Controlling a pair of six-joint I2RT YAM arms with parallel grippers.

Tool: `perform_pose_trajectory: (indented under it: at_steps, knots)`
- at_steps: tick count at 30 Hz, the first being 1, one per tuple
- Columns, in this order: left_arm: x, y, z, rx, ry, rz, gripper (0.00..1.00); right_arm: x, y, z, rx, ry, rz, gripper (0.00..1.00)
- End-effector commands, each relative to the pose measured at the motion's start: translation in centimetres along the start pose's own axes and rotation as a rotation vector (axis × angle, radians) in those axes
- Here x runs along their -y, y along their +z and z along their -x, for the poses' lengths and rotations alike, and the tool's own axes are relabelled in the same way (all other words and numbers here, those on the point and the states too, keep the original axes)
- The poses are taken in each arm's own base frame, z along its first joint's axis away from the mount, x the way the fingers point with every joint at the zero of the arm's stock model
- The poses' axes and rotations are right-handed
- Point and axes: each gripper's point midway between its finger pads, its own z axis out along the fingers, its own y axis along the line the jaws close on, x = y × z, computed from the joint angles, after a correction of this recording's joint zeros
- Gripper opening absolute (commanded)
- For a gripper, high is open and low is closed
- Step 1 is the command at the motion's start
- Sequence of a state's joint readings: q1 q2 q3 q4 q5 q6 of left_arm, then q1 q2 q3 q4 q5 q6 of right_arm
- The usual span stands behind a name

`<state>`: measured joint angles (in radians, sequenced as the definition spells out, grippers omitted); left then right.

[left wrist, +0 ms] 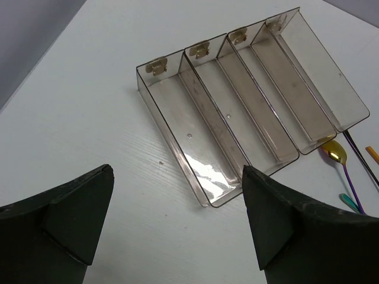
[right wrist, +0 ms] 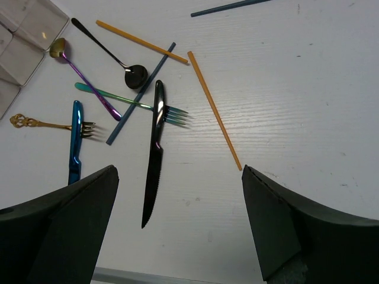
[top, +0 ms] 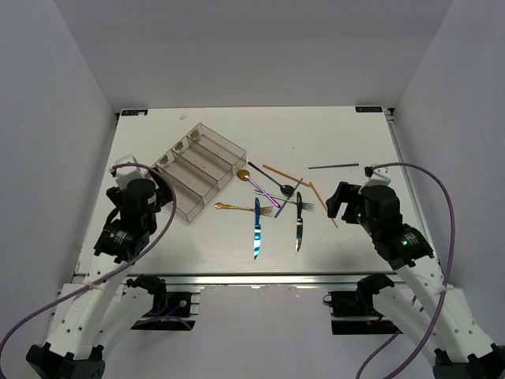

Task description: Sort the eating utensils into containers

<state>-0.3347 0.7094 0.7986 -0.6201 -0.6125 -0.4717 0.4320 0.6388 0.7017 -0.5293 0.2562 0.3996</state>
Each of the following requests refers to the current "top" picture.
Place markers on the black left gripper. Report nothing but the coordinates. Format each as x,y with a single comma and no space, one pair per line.
163,193

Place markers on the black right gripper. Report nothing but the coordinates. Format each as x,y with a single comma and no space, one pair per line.
344,193

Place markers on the black knife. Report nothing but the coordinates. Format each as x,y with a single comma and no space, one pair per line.
299,231

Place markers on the dark blue chopstick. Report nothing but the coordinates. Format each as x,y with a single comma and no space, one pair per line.
289,197
341,165

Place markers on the black spoon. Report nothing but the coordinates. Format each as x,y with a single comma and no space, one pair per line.
265,174

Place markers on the blue knife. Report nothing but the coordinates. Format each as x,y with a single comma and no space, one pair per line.
257,230

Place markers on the gold bowl rainbow spoon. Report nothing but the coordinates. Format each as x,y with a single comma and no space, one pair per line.
244,176

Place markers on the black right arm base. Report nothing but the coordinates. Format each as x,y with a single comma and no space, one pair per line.
352,312

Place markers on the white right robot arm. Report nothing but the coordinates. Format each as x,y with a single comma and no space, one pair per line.
443,330

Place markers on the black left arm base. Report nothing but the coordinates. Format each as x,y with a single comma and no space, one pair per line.
170,310

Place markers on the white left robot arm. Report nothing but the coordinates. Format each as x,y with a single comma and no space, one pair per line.
92,327

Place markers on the rainbow fork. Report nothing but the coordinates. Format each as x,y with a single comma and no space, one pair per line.
305,205

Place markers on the gold ornate fork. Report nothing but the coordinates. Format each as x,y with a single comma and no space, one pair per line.
263,211

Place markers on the clear smoked compartment organizer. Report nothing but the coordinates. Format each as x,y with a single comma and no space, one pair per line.
199,166

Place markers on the blue label sticker left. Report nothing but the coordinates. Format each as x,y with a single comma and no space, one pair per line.
134,112

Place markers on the blue label sticker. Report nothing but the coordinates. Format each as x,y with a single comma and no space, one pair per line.
369,109
134,112

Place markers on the blue label sticker right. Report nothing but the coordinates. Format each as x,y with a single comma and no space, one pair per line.
369,109

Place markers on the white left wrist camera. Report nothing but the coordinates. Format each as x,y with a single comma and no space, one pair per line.
124,175

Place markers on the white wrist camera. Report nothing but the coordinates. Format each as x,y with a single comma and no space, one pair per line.
124,175
377,176

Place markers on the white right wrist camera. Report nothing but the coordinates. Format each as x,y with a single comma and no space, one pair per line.
377,176

